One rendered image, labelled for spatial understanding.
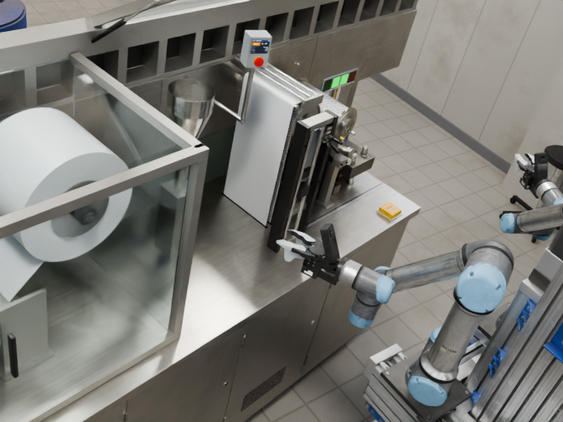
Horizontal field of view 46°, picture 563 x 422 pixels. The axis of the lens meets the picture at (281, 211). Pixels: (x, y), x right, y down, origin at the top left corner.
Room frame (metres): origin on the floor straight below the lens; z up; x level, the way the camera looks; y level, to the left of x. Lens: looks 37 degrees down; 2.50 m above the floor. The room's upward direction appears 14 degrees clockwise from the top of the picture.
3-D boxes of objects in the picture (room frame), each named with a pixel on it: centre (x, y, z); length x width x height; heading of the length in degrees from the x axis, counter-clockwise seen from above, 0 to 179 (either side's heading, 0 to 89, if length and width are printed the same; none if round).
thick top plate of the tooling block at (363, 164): (2.52, -0.12, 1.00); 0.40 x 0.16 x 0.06; 55
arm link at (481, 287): (1.37, -0.56, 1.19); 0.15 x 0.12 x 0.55; 161
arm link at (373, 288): (1.46, -0.31, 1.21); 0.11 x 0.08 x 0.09; 71
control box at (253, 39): (1.84, 0.19, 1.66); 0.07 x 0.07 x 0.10; 33
